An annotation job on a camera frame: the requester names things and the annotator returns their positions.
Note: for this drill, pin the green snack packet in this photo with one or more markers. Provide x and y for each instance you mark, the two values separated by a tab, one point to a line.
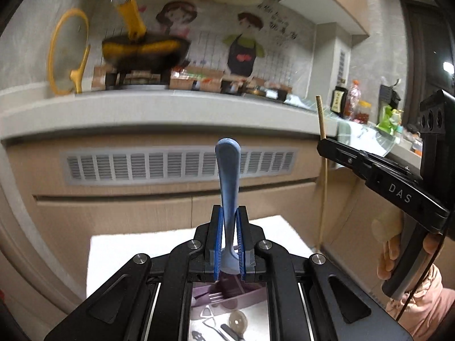
389	120

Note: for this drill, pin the grey vent grille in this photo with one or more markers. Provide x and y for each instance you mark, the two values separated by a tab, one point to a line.
177	165

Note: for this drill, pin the clear bottle red contents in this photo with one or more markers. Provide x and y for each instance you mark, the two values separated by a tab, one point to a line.
354	96

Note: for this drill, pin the blue plastic spoon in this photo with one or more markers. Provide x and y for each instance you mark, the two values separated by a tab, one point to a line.
227	184

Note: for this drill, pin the jar of red chili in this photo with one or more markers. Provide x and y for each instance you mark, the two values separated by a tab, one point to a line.
363	112

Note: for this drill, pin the wooden chopstick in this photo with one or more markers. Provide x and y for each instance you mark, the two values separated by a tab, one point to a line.
321	120

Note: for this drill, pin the clear glass plate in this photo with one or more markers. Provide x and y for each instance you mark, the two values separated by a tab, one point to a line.
380	142

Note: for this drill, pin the dark sauce bottle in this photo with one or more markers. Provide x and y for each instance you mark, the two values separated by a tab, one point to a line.
339	103

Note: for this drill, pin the person's right forearm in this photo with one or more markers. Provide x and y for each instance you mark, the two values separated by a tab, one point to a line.
430	302

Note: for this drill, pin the cartoon wall poster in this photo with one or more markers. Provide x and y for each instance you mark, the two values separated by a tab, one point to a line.
245	53

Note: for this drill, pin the black appliance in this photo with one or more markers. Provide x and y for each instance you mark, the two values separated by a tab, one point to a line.
387	96

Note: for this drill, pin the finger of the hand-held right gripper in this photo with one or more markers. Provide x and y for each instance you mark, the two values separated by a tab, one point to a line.
341	154

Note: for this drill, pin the beige wall cabinet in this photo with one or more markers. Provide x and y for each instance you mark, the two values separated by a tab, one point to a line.
352	3

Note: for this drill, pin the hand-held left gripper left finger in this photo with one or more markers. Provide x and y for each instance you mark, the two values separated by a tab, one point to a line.
217	241

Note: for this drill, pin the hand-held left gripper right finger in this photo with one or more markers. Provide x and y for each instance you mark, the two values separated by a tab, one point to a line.
243	241

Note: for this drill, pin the yellow rimmed glass lid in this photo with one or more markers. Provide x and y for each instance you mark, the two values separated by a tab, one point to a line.
76	80

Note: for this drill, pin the purple utensil holder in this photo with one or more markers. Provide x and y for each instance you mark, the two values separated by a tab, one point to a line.
245	296

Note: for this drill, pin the wooden kitchen counter cabinet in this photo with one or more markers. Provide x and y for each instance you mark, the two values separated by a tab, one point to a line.
106	213

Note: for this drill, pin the person's right hand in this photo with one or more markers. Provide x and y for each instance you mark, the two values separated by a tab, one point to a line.
385	255

